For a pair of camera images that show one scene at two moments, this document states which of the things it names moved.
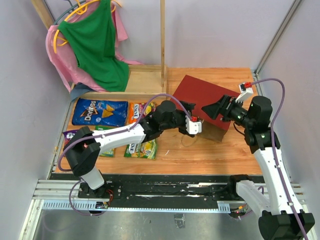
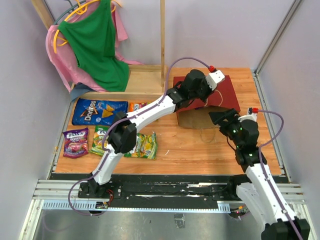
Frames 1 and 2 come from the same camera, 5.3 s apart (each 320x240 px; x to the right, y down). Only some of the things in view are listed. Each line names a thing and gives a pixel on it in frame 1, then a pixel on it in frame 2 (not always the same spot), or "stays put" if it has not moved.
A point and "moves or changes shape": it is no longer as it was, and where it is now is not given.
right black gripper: x=213 y=110 → x=217 y=118
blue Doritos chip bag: x=93 y=112 stays put
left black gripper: x=188 y=110 → x=209 y=90
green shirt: x=92 y=38 stays put
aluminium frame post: x=295 y=7 stays put
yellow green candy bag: x=147 y=149 stays put
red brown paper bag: x=203 y=95 moves or changes shape
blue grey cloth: x=79 y=89 stays put
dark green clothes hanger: x=72 y=9 stays put
